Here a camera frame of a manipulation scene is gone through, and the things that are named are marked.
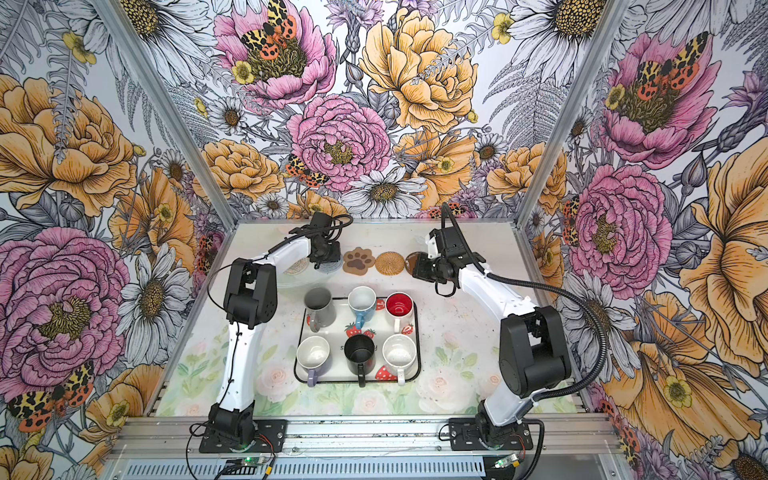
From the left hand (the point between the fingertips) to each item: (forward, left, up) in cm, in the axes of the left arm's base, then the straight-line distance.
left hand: (334, 263), depth 108 cm
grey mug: (-24, 0, +8) cm, 25 cm away
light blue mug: (-18, -11, +3) cm, 21 cm away
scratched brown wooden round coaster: (0, -28, 0) cm, 28 cm away
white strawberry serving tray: (-24, -16, 0) cm, 29 cm away
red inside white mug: (-19, -22, +3) cm, 29 cm away
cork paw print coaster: (+1, -9, 0) cm, 9 cm away
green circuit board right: (-58, -48, 0) cm, 76 cm away
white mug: (-33, -22, +1) cm, 40 cm away
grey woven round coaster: (-2, +1, 0) cm, 2 cm away
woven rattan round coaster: (0, -20, 0) cm, 20 cm away
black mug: (-34, -11, +2) cm, 36 cm away
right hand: (-15, -27, +13) cm, 33 cm away
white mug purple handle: (-33, +2, +2) cm, 34 cm away
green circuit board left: (-58, +14, -1) cm, 59 cm away
